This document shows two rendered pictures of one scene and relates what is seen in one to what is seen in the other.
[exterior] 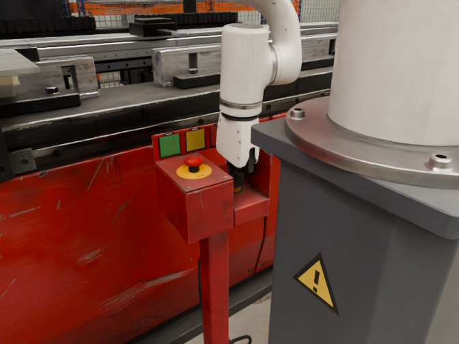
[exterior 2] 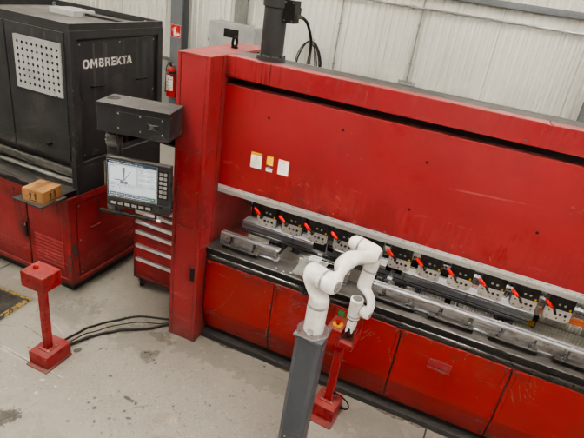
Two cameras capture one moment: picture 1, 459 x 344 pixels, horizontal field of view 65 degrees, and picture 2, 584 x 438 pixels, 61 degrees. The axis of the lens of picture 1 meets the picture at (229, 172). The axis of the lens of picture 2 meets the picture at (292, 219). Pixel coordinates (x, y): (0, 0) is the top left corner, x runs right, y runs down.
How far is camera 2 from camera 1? 2.87 m
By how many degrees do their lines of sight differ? 49
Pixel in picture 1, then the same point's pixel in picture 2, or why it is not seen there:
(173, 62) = (375, 288)
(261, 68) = (355, 310)
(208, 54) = (391, 292)
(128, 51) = (381, 270)
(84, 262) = not seen: hidden behind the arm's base
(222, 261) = (337, 356)
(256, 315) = (368, 410)
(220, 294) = (335, 368)
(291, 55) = (364, 312)
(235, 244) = (370, 368)
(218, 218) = (334, 340)
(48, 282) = not seen: hidden behind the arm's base
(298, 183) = not seen: hidden behind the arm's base
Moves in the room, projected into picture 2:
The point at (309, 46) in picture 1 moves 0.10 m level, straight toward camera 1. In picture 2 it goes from (452, 314) to (440, 315)
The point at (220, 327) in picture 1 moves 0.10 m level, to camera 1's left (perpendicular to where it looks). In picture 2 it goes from (331, 380) to (323, 370)
